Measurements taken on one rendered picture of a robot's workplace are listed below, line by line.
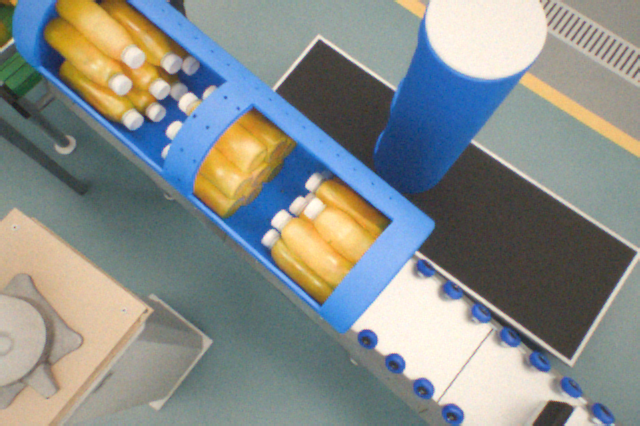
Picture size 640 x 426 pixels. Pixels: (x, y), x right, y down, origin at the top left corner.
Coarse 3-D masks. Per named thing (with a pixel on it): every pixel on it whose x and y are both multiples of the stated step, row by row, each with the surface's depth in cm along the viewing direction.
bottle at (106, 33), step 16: (64, 0) 112; (80, 0) 112; (64, 16) 113; (80, 16) 111; (96, 16) 111; (80, 32) 113; (96, 32) 111; (112, 32) 110; (128, 32) 113; (112, 48) 111; (128, 48) 111
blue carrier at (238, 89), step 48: (48, 0) 106; (96, 0) 122; (144, 0) 109; (48, 48) 121; (192, 48) 106; (240, 96) 103; (144, 144) 123; (192, 144) 101; (336, 144) 107; (192, 192) 109; (288, 192) 126; (384, 192) 102; (240, 240) 107; (384, 240) 96; (336, 288) 97; (384, 288) 95
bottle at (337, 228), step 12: (324, 204) 105; (312, 216) 105; (324, 216) 103; (336, 216) 102; (348, 216) 104; (324, 228) 103; (336, 228) 102; (348, 228) 102; (360, 228) 103; (324, 240) 104; (336, 240) 102; (348, 240) 101; (360, 240) 101; (372, 240) 102; (348, 252) 102; (360, 252) 101
